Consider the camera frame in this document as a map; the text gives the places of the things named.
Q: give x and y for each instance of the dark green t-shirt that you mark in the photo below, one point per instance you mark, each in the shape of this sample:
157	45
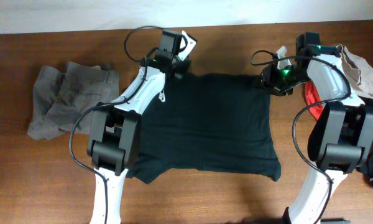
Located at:
215	122

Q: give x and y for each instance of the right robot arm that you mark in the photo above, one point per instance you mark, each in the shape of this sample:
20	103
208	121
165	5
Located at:
342	137

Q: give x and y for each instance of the grey folded trousers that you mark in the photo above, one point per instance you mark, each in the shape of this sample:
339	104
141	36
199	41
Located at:
59	98

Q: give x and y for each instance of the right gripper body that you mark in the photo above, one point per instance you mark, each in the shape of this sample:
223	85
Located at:
281	80

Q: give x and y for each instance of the red garment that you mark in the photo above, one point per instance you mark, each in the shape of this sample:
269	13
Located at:
312	96

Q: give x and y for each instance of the beige garment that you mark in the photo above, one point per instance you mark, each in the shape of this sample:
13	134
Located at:
358	72

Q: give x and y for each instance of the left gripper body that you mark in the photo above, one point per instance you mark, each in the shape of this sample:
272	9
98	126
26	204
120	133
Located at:
181	65

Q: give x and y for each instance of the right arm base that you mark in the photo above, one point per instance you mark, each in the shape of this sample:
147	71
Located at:
329	221

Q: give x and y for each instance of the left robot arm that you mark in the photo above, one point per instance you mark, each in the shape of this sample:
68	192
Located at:
114	138

